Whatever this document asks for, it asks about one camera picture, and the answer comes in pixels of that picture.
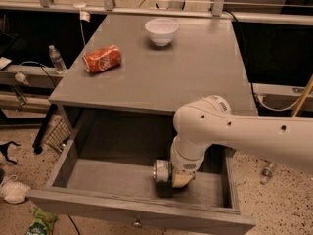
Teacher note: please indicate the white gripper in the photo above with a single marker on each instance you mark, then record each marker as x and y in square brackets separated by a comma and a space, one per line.
[183, 164]

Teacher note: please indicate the green silver 7up can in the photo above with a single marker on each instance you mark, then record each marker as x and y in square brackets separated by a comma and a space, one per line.
[162, 171]

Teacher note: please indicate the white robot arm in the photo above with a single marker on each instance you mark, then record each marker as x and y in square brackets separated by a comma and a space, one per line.
[284, 140]

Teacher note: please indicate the open grey top drawer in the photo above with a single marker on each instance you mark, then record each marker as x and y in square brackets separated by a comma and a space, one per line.
[106, 172]

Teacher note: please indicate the orange soda can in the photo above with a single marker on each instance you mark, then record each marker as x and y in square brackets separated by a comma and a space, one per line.
[102, 59]

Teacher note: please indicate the plastic bottle on floor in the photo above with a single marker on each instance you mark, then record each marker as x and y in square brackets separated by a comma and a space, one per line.
[267, 173]

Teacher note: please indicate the grey wooden cabinet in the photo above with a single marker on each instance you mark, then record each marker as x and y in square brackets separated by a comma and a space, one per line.
[203, 59]

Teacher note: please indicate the green snack bag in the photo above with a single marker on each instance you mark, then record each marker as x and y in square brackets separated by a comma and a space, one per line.
[43, 223]

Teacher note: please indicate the white ceramic bowl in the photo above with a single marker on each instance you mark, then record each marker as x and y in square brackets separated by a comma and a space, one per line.
[161, 31]

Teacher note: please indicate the white face mask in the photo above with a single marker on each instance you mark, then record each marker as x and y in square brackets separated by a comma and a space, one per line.
[13, 191]

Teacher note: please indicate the clear plastic water bottle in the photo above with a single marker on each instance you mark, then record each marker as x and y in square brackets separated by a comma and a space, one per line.
[57, 60]

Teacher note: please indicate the white hanging tag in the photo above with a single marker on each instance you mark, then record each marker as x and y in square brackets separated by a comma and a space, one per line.
[85, 16]

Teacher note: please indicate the grey side bench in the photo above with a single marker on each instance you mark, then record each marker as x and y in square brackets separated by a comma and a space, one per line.
[30, 76]

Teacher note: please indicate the wire mesh basket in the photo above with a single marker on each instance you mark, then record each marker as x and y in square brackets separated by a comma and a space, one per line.
[58, 137]

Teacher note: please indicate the yellow black cart frame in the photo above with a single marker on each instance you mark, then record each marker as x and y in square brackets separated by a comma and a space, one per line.
[303, 97]

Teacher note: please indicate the metal railing frame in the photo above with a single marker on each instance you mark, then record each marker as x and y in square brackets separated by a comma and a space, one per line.
[255, 11]

